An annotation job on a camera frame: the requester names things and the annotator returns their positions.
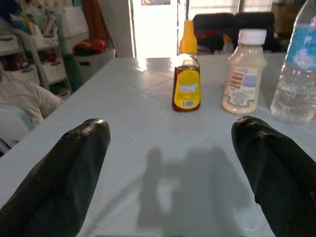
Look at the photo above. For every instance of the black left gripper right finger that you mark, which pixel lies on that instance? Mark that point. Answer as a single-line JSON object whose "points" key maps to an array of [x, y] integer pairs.
{"points": [[279, 177]]}

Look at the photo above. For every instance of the honey bottle yellow cap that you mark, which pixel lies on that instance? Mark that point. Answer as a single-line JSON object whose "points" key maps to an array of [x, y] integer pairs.
{"points": [[186, 86]]}

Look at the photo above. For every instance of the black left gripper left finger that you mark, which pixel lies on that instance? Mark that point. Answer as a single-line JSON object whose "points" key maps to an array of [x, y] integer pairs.
{"points": [[61, 177]]}

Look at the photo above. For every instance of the yellow bag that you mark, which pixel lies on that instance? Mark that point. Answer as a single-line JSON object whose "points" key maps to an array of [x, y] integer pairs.
{"points": [[227, 43]]}

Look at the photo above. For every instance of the large white storage box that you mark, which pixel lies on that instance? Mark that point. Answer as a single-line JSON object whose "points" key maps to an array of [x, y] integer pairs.
{"points": [[74, 27]]}

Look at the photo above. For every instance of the brown wooden cabinet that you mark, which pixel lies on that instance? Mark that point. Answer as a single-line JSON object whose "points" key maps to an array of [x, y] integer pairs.
{"points": [[286, 17]]}

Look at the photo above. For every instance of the white storage bin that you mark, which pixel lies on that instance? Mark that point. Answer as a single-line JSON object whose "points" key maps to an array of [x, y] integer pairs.
{"points": [[53, 71], [22, 76], [8, 44], [44, 40]]}

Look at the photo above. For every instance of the white shelf rack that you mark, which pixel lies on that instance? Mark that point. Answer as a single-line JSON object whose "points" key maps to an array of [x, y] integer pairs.
{"points": [[37, 56]]}

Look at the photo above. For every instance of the red cloth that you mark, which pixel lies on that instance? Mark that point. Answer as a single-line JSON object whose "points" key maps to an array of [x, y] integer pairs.
{"points": [[207, 35]]}

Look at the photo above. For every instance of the orange hanging cloth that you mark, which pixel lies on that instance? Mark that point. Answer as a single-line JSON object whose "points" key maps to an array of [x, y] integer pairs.
{"points": [[97, 22]]}

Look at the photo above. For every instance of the black sofa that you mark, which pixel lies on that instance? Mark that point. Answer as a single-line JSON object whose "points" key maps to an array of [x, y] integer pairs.
{"points": [[247, 22]]}

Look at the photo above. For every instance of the light blue chair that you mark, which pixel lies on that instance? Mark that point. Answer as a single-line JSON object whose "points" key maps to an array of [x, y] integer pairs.
{"points": [[12, 123]]}

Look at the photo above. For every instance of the clear water bottle blue label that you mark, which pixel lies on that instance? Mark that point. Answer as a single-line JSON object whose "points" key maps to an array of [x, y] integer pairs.
{"points": [[293, 86]]}

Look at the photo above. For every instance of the mayonnaise bottle white cap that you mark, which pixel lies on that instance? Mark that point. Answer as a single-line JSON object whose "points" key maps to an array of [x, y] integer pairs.
{"points": [[243, 86]]}

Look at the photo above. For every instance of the person in white shirt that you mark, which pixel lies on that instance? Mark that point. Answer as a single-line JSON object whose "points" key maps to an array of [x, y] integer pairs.
{"points": [[24, 98]]}

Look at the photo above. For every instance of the red clothes pile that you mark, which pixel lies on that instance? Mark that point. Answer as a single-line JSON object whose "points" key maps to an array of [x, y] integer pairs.
{"points": [[90, 47]]}

